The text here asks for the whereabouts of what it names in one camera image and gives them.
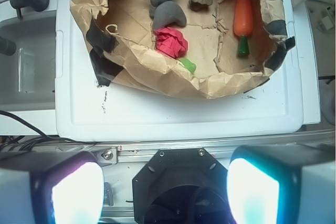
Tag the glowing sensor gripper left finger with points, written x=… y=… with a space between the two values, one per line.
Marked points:
x=51 y=187

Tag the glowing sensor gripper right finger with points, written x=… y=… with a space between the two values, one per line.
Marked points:
x=291 y=183

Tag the brown rough rock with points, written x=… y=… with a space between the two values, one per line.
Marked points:
x=196 y=5

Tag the white sink basin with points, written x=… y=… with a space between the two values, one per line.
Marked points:
x=28 y=76

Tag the orange toy carrot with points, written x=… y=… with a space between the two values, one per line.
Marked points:
x=243 y=25

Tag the white plastic bin lid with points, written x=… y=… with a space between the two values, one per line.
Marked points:
x=86 y=111

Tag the red crumpled paper rose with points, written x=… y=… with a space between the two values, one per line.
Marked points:
x=170 y=42

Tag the brown paper bag tray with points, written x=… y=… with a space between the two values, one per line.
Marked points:
x=121 y=43

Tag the grey plush bunny toy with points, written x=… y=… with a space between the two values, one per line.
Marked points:
x=166 y=12

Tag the black octagonal mount plate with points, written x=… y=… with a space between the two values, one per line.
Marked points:
x=181 y=186

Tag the aluminium extrusion rail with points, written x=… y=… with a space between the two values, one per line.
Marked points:
x=111 y=153

